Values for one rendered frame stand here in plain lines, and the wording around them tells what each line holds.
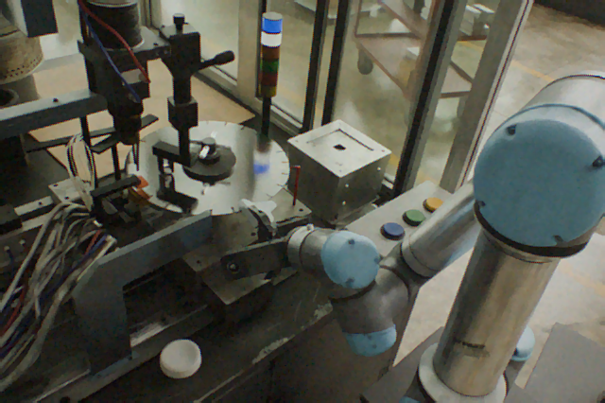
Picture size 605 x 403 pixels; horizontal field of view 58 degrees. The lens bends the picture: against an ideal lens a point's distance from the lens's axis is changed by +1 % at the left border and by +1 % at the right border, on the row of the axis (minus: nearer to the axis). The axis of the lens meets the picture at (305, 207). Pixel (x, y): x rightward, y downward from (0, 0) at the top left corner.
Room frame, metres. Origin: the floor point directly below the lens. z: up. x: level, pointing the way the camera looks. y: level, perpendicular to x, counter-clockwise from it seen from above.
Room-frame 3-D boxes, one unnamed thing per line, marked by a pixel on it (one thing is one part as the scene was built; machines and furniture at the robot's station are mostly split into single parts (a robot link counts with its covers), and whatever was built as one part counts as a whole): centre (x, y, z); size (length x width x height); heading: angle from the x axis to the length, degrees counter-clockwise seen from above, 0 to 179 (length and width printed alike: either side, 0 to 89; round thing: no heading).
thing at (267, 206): (0.77, 0.08, 0.96); 0.09 x 0.06 x 0.03; 36
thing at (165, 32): (0.83, 0.24, 1.17); 0.06 x 0.05 x 0.20; 129
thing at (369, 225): (0.89, -0.22, 0.82); 0.28 x 0.11 x 0.15; 138
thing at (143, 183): (0.76, 0.34, 0.95); 0.10 x 0.03 x 0.07; 138
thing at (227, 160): (0.91, 0.21, 0.96); 0.11 x 0.11 x 0.03
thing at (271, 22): (1.20, 0.13, 1.14); 0.05 x 0.04 x 0.03; 48
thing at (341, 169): (1.11, -0.06, 0.82); 0.18 x 0.18 x 0.15; 48
